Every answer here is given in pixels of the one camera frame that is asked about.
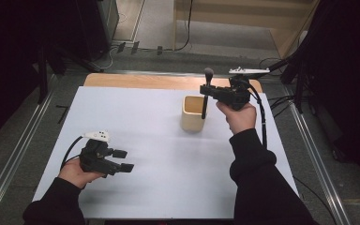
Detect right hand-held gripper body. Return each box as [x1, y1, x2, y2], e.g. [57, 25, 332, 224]
[214, 66, 271, 111]

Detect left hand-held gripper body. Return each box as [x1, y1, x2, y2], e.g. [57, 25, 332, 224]
[79, 130, 122, 178]

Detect black makeup brush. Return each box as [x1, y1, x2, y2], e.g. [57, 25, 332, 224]
[201, 67, 215, 120]

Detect beige square cup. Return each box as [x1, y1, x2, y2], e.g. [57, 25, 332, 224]
[180, 95, 208, 133]

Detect person's left hand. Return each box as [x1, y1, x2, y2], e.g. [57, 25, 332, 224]
[58, 157, 106, 189]

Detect person's right hand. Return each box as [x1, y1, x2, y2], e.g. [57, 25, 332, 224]
[216, 101, 258, 135]

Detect white table board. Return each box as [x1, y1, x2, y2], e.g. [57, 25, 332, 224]
[32, 85, 299, 219]

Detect black metal stand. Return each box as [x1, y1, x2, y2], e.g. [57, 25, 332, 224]
[37, 43, 50, 104]
[256, 46, 308, 113]

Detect black cabinet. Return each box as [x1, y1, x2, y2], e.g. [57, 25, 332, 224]
[74, 0, 120, 62]

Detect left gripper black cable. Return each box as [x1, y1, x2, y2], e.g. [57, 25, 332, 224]
[60, 135, 85, 170]

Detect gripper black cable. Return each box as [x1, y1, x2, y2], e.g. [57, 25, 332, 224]
[247, 82, 338, 225]
[60, 135, 85, 170]

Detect black floor cables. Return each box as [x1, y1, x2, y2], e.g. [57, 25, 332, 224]
[268, 95, 294, 118]

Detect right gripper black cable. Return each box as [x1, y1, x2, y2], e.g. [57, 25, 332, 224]
[247, 82, 338, 225]

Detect hanging black cable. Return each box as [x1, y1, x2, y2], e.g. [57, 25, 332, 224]
[172, 0, 195, 52]

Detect light wooden frame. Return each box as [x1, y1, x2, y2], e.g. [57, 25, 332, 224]
[172, 0, 322, 59]

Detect metal floor rail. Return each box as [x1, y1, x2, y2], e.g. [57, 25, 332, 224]
[0, 74, 57, 225]
[282, 83, 353, 225]

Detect white floor cable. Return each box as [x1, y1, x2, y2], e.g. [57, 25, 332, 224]
[93, 45, 120, 70]

